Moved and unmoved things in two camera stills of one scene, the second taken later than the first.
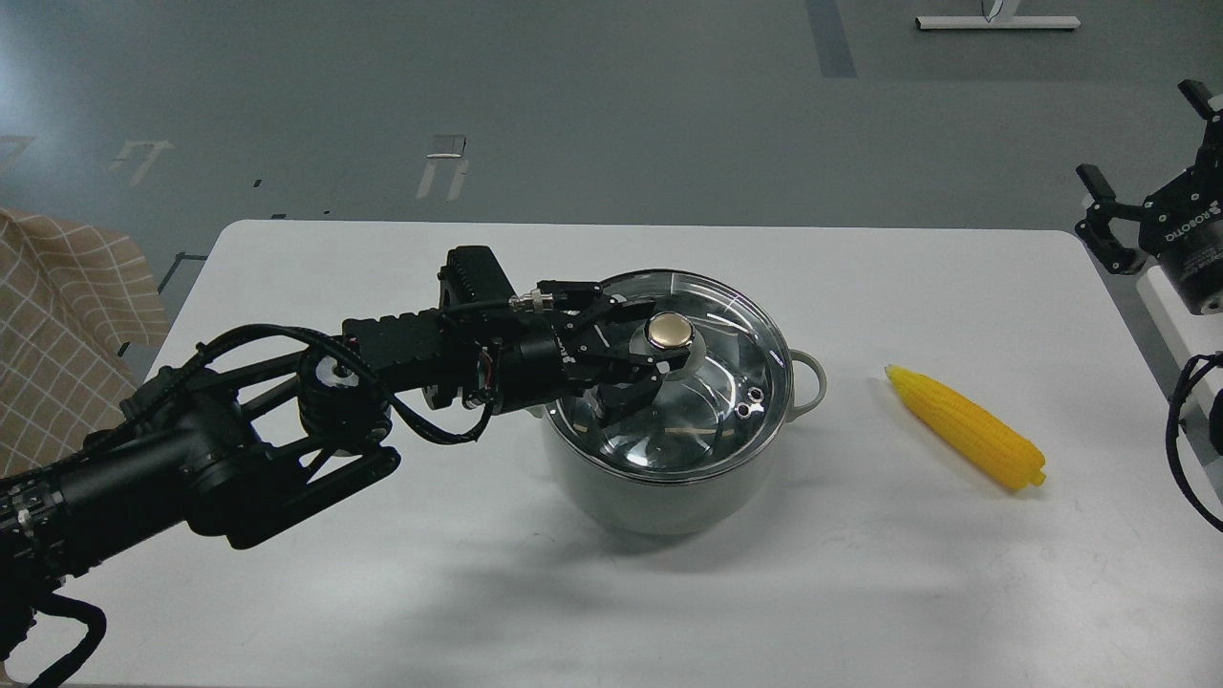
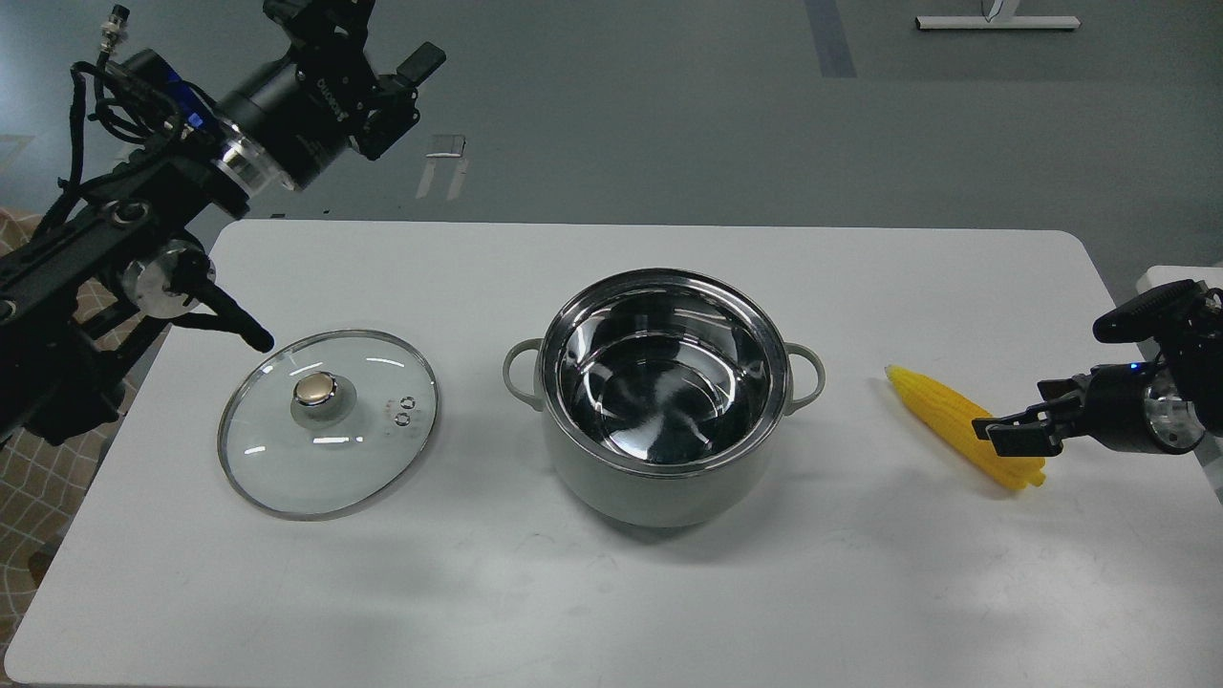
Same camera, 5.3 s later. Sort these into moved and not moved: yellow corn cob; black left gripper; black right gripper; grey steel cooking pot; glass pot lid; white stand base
Moved: black right gripper; glass pot lid; black left gripper
Not moved: yellow corn cob; grey steel cooking pot; white stand base
